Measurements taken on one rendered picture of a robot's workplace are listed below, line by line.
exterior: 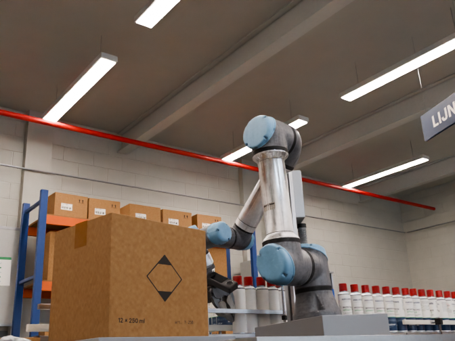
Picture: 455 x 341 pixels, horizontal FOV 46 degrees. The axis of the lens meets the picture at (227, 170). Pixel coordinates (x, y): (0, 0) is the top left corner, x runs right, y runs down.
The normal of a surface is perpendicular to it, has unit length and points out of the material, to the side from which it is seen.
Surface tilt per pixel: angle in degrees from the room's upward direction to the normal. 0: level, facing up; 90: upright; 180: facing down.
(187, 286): 90
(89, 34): 180
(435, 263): 90
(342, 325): 90
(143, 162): 90
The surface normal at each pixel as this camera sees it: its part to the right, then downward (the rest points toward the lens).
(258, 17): 0.04, 0.94
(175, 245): 0.73, -0.26
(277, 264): -0.66, -0.07
